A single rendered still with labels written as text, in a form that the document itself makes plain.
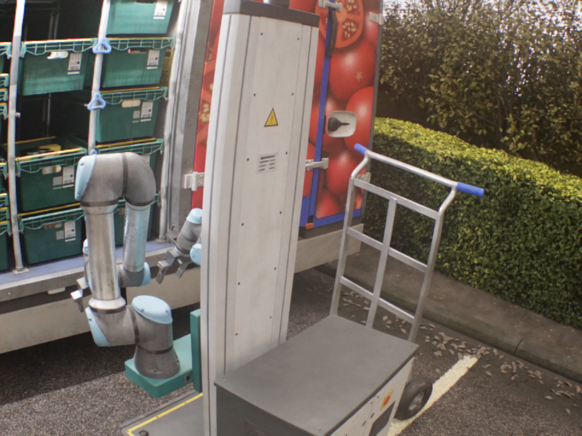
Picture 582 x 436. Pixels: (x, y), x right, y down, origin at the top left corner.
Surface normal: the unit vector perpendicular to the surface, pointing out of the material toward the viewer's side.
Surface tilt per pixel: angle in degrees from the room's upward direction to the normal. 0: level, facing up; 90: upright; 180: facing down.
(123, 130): 98
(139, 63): 92
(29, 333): 90
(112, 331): 80
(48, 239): 92
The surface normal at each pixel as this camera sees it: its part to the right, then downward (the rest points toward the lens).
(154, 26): 0.68, 0.39
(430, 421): 0.10, -0.95
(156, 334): 0.47, 0.33
